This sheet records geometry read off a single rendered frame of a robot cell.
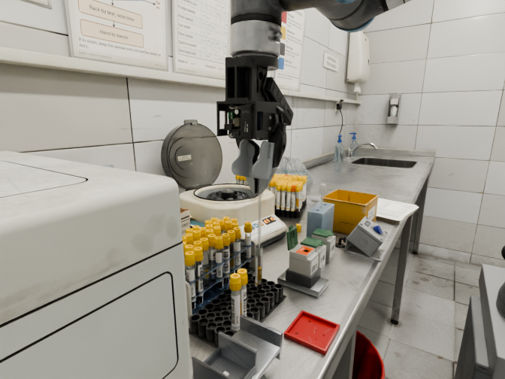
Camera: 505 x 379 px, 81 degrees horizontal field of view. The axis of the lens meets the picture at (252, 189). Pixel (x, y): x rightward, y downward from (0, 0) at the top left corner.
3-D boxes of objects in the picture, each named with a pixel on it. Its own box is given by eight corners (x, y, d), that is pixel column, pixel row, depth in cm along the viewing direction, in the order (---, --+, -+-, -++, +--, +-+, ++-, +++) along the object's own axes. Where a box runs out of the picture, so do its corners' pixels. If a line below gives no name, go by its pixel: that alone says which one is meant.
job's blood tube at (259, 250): (259, 297, 56) (260, 248, 54) (253, 295, 57) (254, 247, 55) (263, 293, 57) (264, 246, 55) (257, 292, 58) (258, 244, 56)
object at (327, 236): (328, 264, 70) (331, 237, 68) (309, 259, 72) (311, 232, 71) (334, 257, 73) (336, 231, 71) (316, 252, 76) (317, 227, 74)
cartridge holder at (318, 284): (318, 298, 57) (319, 281, 56) (276, 283, 62) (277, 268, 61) (328, 286, 61) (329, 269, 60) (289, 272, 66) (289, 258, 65)
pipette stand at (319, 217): (325, 252, 76) (328, 214, 73) (300, 246, 79) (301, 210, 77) (337, 238, 84) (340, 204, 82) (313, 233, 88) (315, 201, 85)
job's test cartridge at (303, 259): (309, 286, 58) (310, 256, 56) (288, 279, 61) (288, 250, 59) (317, 277, 61) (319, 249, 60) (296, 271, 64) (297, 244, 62)
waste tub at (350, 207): (363, 239, 84) (366, 204, 81) (319, 228, 91) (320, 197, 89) (376, 225, 94) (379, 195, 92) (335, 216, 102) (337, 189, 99)
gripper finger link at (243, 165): (225, 195, 49) (225, 140, 47) (245, 189, 54) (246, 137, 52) (240, 199, 48) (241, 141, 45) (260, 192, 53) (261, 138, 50)
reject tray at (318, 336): (325, 356, 43) (325, 351, 43) (283, 337, 47) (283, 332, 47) (340, 328, 49) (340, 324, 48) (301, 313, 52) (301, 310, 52)
